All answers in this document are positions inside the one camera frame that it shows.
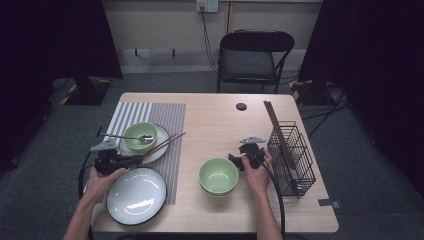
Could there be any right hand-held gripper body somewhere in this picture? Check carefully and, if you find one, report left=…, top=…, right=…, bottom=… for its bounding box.
left=239, top=135, right=266, bottom=169

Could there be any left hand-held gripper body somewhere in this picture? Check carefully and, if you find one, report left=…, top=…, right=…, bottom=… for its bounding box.
left=89, top=137, right=131, bottom=176

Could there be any metal spoon with dark handle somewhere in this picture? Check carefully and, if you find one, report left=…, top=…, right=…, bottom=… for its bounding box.
left=99, top=132, right=155, bottom=144
left=288, top=156, right=305, bottom=195

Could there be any white plate with dark rim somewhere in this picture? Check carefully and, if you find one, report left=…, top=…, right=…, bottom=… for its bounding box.
left=105, top=167, right=168, bottom=226
left=118, top=123, right=171, bottom=165

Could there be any green bowl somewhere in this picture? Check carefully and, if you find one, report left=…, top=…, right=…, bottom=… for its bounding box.
left=200, top=183, right=238, bottom=198
left=198, top=157, right=239, bottom=194
left=122, top=121, right=159, bottom=153

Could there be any black wire cutlery rack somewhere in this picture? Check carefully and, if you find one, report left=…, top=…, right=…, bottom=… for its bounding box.
left=266, top=120, right=317, bottom=200

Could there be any person's right hand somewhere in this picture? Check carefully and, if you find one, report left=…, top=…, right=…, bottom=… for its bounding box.
left=241, top=148, right=274, bottom=196

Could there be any person's left hand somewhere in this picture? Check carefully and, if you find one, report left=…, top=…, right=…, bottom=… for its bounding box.
left=83, top=165, right=128, bottom=206

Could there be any grey striped placemat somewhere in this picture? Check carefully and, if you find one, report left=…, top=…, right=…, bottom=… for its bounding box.
left=79, top=102, right=187, bottom=205

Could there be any black stand base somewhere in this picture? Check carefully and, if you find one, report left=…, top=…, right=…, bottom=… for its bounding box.
left=49, top=75, right=113, bottom=106
left=289, top=79, right=338, bottom=106

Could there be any black folding chair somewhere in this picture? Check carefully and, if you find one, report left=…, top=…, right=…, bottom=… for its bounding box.
left=216, top=29, right=296, bottom=94

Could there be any black curtain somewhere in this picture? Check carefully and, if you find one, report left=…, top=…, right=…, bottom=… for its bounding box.
left=298, top=0, right=424, bottom=201
left=0, top=0, right=124, bottom=171

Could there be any right hand-held gripper black cable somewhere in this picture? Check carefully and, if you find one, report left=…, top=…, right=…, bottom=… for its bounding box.
left=263, top=163, right=286, bottom=239

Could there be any black floor cable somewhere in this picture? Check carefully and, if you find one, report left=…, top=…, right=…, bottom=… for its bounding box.
left=299, top=101, right=349, bottom=123
left=308, top=96, right=349, bottom=139

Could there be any black wall cable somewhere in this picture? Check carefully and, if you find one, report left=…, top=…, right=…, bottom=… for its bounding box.
left=199, top=5, right=219, bottom=73

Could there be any white wall socket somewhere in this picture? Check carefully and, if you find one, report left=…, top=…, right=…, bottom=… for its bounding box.
left=195, top=0, right=219, bottom=14

